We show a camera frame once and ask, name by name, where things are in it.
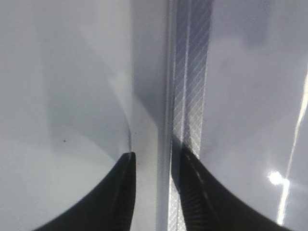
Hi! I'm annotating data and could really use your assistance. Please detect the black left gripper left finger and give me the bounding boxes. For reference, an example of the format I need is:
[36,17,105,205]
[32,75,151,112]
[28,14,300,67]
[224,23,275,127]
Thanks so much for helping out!
[38,152,136,231]

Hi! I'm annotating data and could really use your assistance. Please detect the white framed whiteboard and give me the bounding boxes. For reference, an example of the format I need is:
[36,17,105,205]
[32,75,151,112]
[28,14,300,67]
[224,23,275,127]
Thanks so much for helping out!
[167,0,308,231]

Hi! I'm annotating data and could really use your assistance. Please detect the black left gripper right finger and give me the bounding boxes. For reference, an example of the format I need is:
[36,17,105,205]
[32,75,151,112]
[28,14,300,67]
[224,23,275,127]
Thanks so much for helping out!
[180,146,287,231]

